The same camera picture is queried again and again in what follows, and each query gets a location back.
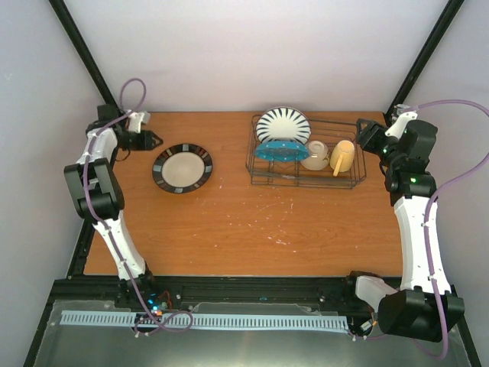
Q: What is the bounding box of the yellow mug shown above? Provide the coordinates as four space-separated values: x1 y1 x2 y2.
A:
329 140 355 177

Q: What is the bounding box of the dark plate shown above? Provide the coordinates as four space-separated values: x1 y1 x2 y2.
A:
152 143 214 194

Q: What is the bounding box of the white floral bowl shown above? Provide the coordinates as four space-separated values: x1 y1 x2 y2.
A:
300 140 329 171

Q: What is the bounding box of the white blue striped plate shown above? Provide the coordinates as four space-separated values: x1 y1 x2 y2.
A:
255 106 311 145

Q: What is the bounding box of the teal dotted plate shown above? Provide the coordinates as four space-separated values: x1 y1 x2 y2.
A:
254 141 309 162

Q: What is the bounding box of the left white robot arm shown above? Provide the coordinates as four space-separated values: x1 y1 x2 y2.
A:
63 105 163 308

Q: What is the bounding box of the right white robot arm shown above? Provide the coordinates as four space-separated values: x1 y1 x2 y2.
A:
347 113 465 343

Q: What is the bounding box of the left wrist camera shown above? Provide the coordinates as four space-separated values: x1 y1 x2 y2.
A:
127 111 151 134

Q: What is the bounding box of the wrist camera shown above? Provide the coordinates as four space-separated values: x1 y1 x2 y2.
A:
127 111 151 134
385 104 418 139

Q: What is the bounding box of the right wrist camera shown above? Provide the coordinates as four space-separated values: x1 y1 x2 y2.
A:
385 104 418 139

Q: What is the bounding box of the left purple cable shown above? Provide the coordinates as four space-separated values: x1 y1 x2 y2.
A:
82 78 194 336

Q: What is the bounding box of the left black frame post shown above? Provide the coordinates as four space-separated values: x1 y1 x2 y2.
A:
48 0 118 107

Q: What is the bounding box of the black frame post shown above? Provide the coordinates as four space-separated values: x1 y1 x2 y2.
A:
384 0 465 123
48 0 118 107

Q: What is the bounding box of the black wire dish rack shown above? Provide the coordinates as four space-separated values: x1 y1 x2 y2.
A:
246 115 367 189

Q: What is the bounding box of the right black frame post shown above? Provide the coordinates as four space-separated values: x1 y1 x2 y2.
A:
384 0 465 123

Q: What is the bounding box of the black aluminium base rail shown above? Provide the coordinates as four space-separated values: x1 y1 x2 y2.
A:
48 275 369 315

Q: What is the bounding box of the light blue cable duct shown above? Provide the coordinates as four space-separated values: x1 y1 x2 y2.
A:
59 310 349 333

